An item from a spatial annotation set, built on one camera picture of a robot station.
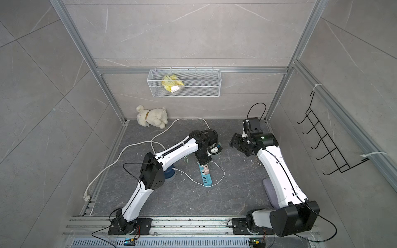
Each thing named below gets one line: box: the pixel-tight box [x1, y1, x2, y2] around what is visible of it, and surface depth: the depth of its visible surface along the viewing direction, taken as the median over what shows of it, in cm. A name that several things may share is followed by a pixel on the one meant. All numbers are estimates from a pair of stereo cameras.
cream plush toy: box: [135, 104, 169, 130], surface depth 113 cm
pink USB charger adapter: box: [203, 164, 210, 175], surface depth 87 cm
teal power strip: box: [198, 164, 213, 186], surface depth 89 cm
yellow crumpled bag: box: [161, 74, 185, 93], surface depth 87 cm
